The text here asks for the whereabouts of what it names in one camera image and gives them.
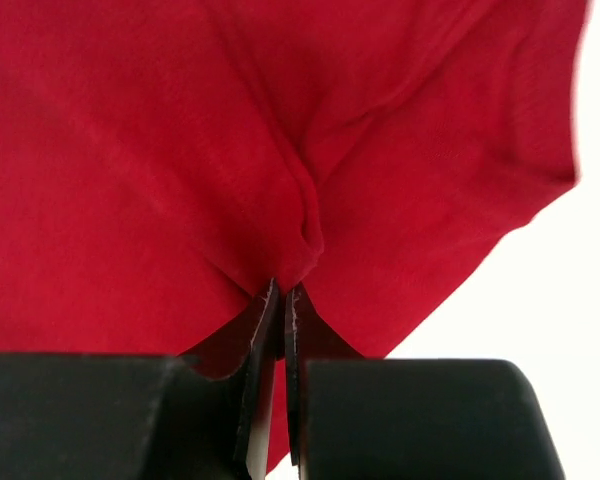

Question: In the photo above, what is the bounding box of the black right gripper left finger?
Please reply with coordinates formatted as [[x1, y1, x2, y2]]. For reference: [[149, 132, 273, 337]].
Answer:
[[0, 282, 280, 479]]

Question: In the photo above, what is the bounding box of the dark red t shirt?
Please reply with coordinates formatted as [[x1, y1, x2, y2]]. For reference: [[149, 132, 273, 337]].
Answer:
[[0, 1, 590, 474]]

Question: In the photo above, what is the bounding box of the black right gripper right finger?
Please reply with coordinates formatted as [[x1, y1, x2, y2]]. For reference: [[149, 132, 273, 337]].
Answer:
[[284, 286, 564, 480]]

